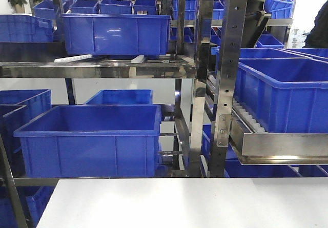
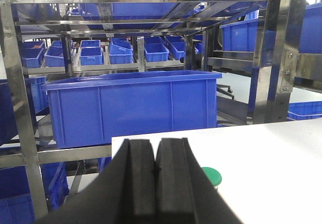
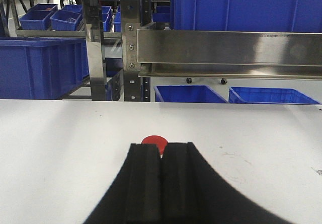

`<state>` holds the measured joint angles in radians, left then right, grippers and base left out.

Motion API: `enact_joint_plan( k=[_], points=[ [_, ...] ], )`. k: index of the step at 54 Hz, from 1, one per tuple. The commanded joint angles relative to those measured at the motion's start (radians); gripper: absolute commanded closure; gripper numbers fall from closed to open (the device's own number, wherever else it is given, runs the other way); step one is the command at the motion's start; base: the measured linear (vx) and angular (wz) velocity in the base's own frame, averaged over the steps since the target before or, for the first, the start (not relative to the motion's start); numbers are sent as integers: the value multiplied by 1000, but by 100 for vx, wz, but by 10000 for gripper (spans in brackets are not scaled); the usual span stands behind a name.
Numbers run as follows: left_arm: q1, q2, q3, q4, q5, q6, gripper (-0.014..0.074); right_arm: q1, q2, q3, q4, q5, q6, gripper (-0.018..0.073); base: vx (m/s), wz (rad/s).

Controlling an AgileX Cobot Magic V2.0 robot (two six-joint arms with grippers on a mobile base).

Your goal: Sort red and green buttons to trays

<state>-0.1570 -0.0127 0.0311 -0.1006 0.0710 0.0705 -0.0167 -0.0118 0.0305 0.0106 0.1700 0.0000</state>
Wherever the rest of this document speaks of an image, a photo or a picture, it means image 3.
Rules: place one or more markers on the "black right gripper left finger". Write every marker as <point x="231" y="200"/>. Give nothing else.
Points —
<point x="134" y="195"/>

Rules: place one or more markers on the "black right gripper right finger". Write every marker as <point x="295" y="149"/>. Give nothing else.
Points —
<point x="193" y="192"/>

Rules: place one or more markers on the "red push button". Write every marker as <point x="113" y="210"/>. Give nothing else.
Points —
<point x="159" y="141"/>

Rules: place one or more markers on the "blue bin floor left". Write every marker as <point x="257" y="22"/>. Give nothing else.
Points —
<point x="187" y="94"/>

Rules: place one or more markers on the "blue bin floor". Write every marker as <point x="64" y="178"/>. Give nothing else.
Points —
<point x="255" y="95"/>
<point x="187" y="94"/>

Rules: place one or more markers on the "blue bin floor right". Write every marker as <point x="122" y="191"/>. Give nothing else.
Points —
<point x="255" y="95"/>

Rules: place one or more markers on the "stainless steel shelf rack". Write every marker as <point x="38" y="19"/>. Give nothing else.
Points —
<point x="149" y="52"/>

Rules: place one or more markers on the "large blue crate left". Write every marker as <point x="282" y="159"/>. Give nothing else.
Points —
<point x="41" y="68"/>

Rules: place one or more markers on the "large blue crate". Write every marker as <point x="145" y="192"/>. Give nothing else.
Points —
<point x="41" y="68"/>
<point x="247" y="15"/>

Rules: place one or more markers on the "small blue bin front right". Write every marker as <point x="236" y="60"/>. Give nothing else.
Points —
<point x="65" y="20"/>

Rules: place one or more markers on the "small blue bin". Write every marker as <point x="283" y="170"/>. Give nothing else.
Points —
<point x="36" y="20"/>
<point x="65" y="20"/>

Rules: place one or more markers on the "small blue bin front left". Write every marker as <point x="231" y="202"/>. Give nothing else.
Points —
<point x="36" y="20"/>

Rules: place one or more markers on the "large blue crate upper right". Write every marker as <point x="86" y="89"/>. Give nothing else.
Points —
<point x="247" y="15"/>

